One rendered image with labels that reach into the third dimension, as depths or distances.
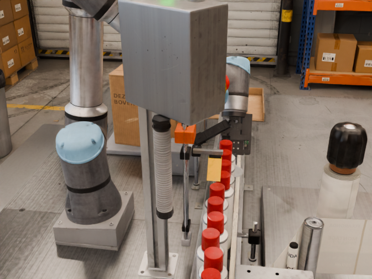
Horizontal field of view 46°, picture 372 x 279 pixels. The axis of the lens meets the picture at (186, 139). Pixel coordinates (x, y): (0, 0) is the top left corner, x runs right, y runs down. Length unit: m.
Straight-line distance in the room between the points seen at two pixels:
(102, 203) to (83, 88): 0.30
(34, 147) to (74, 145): 0.67
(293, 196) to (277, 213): 0.10
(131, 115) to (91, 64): 0.45
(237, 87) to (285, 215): 0.37
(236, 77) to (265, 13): 4.00
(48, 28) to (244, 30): 2.40
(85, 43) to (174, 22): 0.48
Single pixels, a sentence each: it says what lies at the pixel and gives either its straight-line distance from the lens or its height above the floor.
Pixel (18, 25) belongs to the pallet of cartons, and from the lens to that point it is 5.18.
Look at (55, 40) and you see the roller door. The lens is 5.81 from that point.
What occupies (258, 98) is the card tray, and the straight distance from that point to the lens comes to 2.09.
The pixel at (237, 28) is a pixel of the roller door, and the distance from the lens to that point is 5.24.
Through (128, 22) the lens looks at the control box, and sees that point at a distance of 0.77.
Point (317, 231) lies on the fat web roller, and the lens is 0.89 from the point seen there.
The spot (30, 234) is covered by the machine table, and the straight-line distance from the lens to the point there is 1.29.
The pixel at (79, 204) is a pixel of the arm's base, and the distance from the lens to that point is 1.15.
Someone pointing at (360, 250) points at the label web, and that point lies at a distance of 0.99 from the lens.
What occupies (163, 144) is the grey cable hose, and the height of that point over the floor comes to 1.24.
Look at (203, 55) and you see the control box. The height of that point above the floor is 1.40.
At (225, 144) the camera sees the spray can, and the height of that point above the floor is 1.08.
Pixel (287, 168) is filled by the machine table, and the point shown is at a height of 0.83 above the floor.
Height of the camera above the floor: 1.60
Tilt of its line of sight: 27 degrees down
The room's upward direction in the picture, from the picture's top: straight up
